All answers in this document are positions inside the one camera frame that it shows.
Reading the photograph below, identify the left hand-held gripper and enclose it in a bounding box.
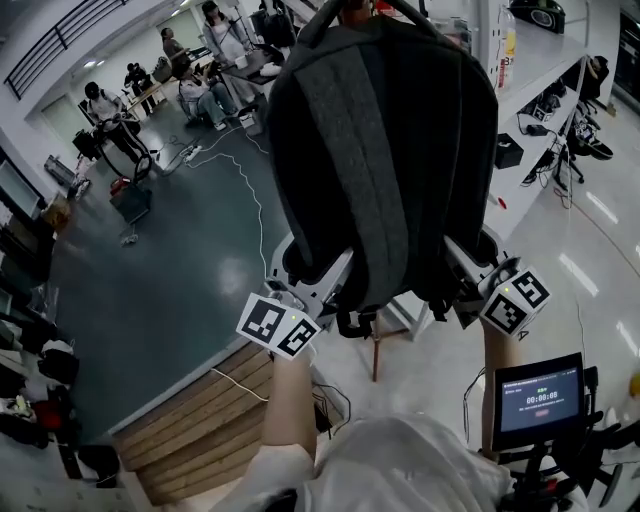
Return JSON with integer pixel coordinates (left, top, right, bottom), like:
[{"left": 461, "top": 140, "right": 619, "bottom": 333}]
[{"left": 235, "top": 233, "right": 358, "bottom": 362}]

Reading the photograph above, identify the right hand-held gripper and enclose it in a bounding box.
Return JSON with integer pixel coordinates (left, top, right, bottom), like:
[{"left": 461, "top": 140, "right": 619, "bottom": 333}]
[{"left": 443, "top": 224, "right": 552, "bottom": 344}]

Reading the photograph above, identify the dark grey backpack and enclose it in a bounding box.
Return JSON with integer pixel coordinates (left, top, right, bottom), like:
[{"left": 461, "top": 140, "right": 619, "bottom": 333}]
[{"left": 264, "top": 0, "right": 501, "bottom": 341}]

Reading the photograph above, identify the person's left forearm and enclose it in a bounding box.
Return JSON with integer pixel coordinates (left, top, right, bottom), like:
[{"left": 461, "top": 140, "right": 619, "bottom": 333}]
[{"left": 261, "top": 349, "right": 321, "bottom": 462}]

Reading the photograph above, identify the person's right forearm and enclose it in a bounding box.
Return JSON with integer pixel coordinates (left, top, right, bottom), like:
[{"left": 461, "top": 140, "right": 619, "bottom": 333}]
[{"left": 478, "top": 315, "right": 527, "bottom": 457}]

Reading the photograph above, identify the black box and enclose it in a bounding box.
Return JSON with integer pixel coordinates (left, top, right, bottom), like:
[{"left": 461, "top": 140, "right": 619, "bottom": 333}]
[{"left": 493, "top": 132, "right": 525, "bottom": 171}]

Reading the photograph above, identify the black office chair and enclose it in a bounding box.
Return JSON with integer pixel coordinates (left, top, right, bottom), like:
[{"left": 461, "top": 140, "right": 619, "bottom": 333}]
[{"left": 563, "top": 107, "right": 615, "bottom": 185}]

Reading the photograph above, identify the black floor crate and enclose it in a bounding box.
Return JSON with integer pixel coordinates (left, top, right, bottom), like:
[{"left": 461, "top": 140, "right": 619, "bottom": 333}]
[{"left": 109, "top": 187, "right": 154, "bottom": 227}]

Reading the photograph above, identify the black monitor screen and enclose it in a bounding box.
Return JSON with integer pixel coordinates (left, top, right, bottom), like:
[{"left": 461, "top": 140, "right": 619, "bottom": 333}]
[{"left": 491, "top": 351, "right": 587, "bottom": 452}]

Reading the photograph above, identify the red vacuum cleaner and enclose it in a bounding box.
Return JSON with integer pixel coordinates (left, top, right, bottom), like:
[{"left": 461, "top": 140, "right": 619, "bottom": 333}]
[{"left": 99, "top": 124, "right": 155, "bottom": 201}]

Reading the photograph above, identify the white shelf unit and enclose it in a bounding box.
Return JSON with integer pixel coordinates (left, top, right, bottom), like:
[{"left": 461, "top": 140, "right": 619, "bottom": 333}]
[{"left": 478, "top": 0, "right": 604, "bottom": 242}]

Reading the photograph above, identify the wooden step platform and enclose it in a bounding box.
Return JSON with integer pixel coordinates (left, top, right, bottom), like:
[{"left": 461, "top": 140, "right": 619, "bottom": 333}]
[{"left": 108, "top": 343, "right": 324, "bottom": 507}]

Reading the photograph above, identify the clear plastic bottle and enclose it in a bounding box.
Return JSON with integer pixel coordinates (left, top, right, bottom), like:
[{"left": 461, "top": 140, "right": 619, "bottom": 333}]
[{"left": 496, "top": 3, "right": 518, "bottom": 92}]

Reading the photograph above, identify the person's white shirt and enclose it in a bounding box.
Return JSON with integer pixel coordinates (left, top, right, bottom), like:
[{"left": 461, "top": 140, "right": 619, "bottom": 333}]
[{"left": 209, "top": 413, "right": 591, "bottom": 512}]

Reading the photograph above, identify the black bag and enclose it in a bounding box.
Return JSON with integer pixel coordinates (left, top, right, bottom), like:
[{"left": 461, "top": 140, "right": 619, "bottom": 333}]
[{"left": 36, "top": 339, "right": 81, "bottom": 387}]

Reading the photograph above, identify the black stair railing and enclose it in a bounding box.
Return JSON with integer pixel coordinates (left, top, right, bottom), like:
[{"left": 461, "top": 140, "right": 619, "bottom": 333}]
[{"left": 3, "top": 0, "right": 132, "bottom": 101}]

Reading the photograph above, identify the long white floor cable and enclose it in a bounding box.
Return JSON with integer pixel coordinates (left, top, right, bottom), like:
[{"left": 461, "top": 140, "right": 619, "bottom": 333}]
[{"left": 183, "top": 124, "right": 274, "bottom": 281}]

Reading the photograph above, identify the short white cable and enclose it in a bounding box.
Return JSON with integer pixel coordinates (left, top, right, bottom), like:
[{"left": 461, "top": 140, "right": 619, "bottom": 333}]
[{"left": 209, "top": 366, "right": 272, "bottom": 404}]

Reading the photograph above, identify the thin black cable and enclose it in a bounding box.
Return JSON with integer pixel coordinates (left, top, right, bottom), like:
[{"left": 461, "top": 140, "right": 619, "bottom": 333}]
[{"left": 310, "top": 379, "right": 353, "bottom": 442}]

